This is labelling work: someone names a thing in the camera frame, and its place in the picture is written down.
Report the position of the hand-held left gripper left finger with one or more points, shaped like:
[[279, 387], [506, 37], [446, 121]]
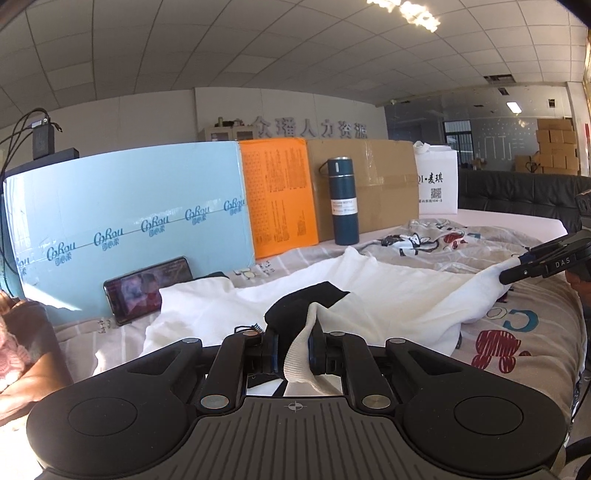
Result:
[[272, 353]]

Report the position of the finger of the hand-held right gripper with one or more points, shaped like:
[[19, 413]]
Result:
[[517, 273]]

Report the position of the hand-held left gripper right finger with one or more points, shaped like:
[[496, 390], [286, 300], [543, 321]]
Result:
[[315, 353]]

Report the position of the white and black sweatshirt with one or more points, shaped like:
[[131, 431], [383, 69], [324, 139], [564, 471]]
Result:
[[392, 295]]

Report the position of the pink knitted sweater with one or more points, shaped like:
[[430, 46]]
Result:
[[9, 355]]

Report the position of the pink mattress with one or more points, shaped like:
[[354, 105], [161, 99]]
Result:
[[508, 219]]

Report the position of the cartoon printed blanket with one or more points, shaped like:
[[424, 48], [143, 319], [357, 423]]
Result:
[[508, 337]]

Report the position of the black leather sofa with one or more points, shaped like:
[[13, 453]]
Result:
[[508, 189]]

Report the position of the stack of cardboard boxes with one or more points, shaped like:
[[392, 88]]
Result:
[[554, 147]]

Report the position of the white shopping bag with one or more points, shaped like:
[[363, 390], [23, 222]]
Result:
[[436, 194]]

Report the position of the dark blue vacuum bottle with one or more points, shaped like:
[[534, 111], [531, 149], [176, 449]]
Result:
[[344, 217]]

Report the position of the black smartphone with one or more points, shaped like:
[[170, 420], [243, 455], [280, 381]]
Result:
[[143, 290]]

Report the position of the brown cardboard box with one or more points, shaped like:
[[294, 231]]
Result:
[[383, 194]]

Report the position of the ceiling light panel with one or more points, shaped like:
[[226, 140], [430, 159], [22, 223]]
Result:
[[513, 107]]

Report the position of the light blue cardboard box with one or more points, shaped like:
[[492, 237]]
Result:
[[138, 194]]

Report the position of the grey cabinet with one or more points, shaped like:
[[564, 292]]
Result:
[[226, 133]]

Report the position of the brown leather bag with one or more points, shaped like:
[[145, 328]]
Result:
[[41, 360]]

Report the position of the black flat box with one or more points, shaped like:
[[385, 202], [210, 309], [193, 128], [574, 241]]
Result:
[[51, 159]]

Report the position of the black power adapter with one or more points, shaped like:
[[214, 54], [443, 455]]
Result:
[[44, 136]]

